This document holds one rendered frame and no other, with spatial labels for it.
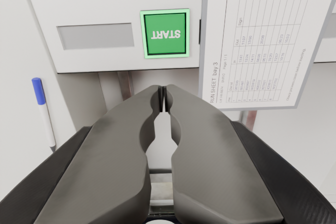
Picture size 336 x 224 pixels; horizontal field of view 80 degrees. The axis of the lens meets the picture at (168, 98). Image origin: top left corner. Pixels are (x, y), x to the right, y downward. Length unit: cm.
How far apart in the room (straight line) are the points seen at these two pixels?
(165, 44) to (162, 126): 29
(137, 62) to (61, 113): 14
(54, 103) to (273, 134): 50
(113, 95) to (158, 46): 24
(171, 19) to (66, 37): 13
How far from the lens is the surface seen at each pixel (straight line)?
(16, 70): 33
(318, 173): 78
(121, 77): 41
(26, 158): 45
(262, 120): 55
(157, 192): 61
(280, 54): 30
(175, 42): 26
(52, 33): 29
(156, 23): 25
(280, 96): 33
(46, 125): 35
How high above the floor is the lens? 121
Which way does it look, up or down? 58 degrees down
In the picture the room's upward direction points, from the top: 180 degrees clockwise
